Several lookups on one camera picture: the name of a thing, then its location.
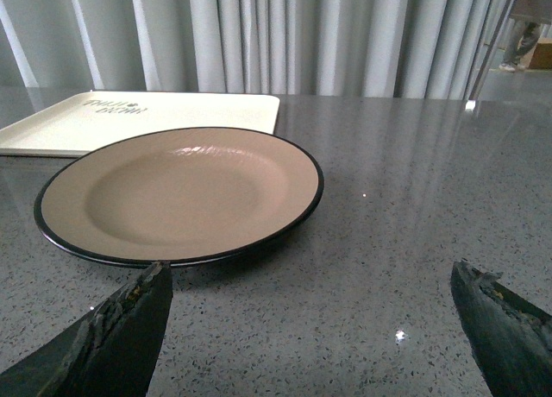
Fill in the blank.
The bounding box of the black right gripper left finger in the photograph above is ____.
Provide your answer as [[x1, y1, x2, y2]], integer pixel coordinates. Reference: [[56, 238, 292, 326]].
[[1, 262, 173, 396]]

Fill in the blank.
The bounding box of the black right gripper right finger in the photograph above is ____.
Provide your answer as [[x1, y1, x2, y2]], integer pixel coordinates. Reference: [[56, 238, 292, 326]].
[[450, 262, 551, 396]]

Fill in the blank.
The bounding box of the beige plate with black rim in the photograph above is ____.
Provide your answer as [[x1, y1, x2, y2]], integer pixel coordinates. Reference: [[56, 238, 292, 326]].
[[34, 127, 324, 268]]

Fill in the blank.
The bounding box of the cream rectangular serving tray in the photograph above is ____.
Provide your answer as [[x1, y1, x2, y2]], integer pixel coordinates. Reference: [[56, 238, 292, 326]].
[[1, 91, 280, 157]]

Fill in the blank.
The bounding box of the brown cardboard box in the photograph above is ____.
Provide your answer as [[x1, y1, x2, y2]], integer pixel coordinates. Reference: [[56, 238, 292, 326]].
[[528, 38, 552, 70]]

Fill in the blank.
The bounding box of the person standing in background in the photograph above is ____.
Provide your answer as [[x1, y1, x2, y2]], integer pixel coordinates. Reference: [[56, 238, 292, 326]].
[[499, 0, 551, 72]]

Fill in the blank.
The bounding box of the grey pleated curtain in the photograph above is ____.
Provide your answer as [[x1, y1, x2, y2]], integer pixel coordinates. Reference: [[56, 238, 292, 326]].
[[1, 0, 504, 98]]

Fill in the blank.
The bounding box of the metal stand pole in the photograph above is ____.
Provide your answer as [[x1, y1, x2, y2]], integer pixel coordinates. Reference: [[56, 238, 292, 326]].
[[467, 0, 516, 101]]

